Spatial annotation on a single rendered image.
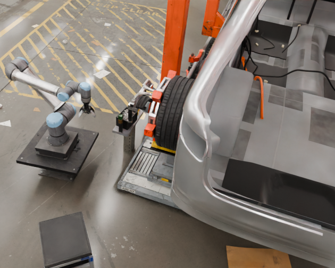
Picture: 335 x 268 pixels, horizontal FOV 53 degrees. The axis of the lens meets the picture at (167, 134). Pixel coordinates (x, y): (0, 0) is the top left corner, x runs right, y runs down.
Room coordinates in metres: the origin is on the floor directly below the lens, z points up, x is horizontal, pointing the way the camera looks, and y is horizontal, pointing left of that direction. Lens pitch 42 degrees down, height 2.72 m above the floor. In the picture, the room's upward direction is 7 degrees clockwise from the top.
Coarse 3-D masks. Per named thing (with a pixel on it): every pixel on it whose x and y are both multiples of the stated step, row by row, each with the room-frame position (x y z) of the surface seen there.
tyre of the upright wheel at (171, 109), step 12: (180, 84) 2.39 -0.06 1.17; (192, 84) 2.40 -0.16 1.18; (168, 96) 2.25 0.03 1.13; (180, 96) 2.26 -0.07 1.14; (168, 108) 2.17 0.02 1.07; (180, 108) 2.16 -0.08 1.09; (168, 120) 2.12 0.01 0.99; (180, 120) 2.11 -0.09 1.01; (156, 132) 2.10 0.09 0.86; (168, 132) 2.08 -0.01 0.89; (156, 144) 2.16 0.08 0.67; (168, 144) 2.09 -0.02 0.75
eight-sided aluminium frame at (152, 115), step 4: (164, 80) 2.49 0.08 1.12; (168, 80) 2.50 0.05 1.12; (160, 84) 2.43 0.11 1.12; (168, 84) 2.46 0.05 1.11; (160, 88) 2.38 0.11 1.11; (164, 88) 2.37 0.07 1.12; (164, 92) 2.36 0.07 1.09; (152, 104) 2.25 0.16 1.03; (152, 108) 2.22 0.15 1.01; (156, 108) 2.22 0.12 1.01; (152, 112) 2.21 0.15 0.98; (156, 112) 2.20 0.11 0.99; (148, 116) 2.18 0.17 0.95; (152, 116) 2.17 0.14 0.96; (156, 116) 2.19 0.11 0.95; (148, 120) 2.18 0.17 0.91
